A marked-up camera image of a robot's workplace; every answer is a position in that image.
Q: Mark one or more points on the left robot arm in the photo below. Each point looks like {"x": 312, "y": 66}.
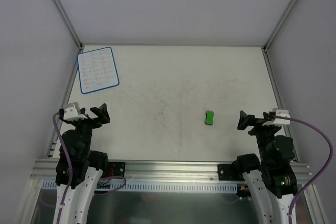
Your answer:
{"x": 79, "y": 168}

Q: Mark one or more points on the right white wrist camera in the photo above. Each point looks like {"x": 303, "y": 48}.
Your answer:
{"x": 277, "y": 117}

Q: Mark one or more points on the white slotted cable duct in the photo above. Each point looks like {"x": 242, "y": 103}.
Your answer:
{"x": 216, "y": 187}

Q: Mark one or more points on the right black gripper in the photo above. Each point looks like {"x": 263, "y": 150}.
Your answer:
{"x": 256, "y": 121}

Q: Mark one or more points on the green black eraser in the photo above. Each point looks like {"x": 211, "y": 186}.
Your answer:
{"x": 209, "y": 117}

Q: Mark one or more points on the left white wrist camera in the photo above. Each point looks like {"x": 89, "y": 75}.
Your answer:
{"x": 71, "y": 112}

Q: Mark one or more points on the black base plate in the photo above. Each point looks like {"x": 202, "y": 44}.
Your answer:
{"x": 115, "y": 168}
{"x": 227, "y": 172}

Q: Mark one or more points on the blue framed whiteboard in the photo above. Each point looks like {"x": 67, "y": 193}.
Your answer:
{"x": 97, "y": 70}

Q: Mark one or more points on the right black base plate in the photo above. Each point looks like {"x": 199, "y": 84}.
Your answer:
{"x": 227, "y": 172}

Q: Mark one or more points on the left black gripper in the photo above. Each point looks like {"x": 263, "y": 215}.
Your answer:
{"x": 89, "y": 120}

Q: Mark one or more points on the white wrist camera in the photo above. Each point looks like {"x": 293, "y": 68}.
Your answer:
{"x": 277, "y": 117}
{"x": 71, "y": 112}

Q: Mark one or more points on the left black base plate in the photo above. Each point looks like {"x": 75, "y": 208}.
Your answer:
{"x": 115, "y": 168}

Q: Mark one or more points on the left aluminium frame post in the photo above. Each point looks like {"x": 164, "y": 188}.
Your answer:
{"x": 62, "y": 12}

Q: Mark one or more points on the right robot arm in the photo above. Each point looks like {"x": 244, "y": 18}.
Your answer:
{"x": 269, "y": 176}

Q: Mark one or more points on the aluminium mounting rail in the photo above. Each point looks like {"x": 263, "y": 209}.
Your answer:
{"x": 164, "y": 171}

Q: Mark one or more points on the right aluminium frame post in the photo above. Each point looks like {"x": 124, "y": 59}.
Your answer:
{"x": 279, "y": 24}

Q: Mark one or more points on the aluminium frame post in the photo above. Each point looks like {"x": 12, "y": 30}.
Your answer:
{"x": 62, "y": 12}
{"x": 279, "y": 24}

